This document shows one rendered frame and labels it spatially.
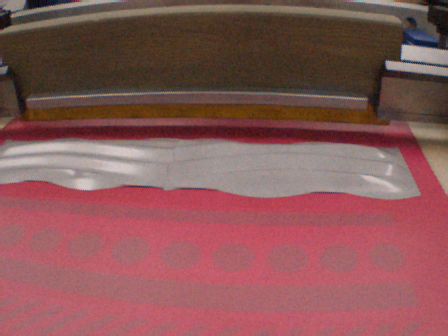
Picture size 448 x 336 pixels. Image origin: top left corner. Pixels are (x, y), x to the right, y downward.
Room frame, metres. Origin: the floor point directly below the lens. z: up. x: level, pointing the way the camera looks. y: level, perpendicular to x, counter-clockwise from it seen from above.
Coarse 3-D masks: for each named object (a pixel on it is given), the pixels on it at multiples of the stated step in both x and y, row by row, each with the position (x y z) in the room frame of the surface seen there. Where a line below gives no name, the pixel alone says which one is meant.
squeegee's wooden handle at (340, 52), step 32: (0, 32) 0.34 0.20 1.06; (32, 32) 0.33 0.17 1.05; (64, 32) 0.33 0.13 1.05; (96, 32) 0.33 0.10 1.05; (128, 32) 0.32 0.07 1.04; (160, 32) 0.32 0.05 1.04; (192, 32) 0.32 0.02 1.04; (224, 32) 0.32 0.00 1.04; (256, 32) 0.31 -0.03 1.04; (288, 32) 0.31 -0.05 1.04; (320, 32) 0.31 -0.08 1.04; (352, 32) 0.30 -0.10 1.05; (384, 32) 0.30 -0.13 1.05; (32, 64) 0.33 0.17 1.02; (64, 64) 0.33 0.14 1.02; (96, 64) 0.33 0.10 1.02; (128, 64) 0.32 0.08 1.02; (160, 64) 0.32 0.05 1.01; (192, 64) 0.32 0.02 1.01; (224, 64) 0.32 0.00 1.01; (256, 64) 0.31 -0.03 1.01; (288, 64) 0.31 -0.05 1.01; (320, 64) 0.31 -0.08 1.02; (352, 64) 0.30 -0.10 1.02
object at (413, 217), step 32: (192, 128) 0.32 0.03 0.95; (224, 128) 0.32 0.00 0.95; (256, 128) 0.32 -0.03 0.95; (288, 128) 0.32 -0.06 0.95; (320, 128) 0.32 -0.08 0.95; (352, 128) 0.32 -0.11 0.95; (384, 128) 0.32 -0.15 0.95; (416, 160) 0.26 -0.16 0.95; (192, 192) 0.23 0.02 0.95; (224, 192) 0.23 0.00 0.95; (320, 192) 0.22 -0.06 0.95; (416, 224) 0.18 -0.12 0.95; (416, 256) 0.15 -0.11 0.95; (416, 288) 0.13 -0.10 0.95
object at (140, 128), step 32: (32, 128) 0.34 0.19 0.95; (64, 128) 0.34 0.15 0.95; (96, 128) 0.33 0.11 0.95; (128, 128) 0.33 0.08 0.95; (160, 128) 0.33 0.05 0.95; (0, 192) 0.23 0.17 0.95; (32, 192) 0.23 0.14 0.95; (64, 192) 0.23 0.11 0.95; (96, 192) 0.23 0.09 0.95; (128, 192) 0.23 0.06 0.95; (160, 192) 0.23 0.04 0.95
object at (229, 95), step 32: (32, 96) 0.33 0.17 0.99; (64, 96) 0.32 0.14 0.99; (96, 96) 0.31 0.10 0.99; (128, 96) 0.31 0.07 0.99; (160, 96) 0.31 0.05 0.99; (192, 96) 0.30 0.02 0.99; (224, 96) 0.30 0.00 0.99; (256, 96) 0.30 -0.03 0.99; (288, 96) 0.30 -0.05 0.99; (320, 96) 0.29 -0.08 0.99; (352, 96) 0.29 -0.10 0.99
